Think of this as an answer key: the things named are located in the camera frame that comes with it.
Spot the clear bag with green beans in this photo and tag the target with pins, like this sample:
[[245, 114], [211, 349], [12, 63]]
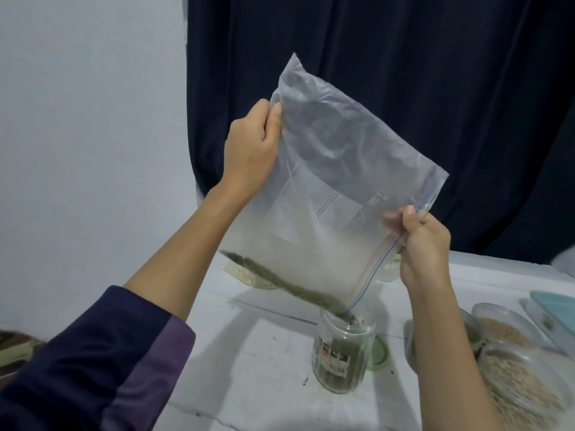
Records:
[[332, 175]]

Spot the transparent jar green lid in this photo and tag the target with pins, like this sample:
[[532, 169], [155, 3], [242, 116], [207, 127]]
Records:
[[341, 363]]

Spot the pile of green beans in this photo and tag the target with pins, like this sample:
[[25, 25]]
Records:
[[278, 278]]

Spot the person's left hand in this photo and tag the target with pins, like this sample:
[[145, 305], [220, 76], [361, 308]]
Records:
[[247, 152]]

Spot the teal lidded plastic container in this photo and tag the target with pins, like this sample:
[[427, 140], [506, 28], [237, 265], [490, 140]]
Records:
[[557, 314]]

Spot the dark navy curtain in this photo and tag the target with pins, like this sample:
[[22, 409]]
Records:
[[377, 58]]

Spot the person's right forearm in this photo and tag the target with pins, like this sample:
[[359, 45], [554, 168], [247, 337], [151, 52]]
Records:
[[449, 363]]

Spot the person's left forearm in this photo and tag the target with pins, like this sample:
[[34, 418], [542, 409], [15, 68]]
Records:
[[162, 282]]

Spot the clear bag with cream grains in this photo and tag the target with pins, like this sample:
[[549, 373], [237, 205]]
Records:
[[247, 278]]

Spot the pile of yellow soybeans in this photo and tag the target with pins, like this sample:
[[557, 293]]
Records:
[[505, 331]]

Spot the person's right hand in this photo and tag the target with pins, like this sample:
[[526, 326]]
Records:
[[424, 251]]

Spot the green round lid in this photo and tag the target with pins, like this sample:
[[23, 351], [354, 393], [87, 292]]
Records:
[[381, 353]]

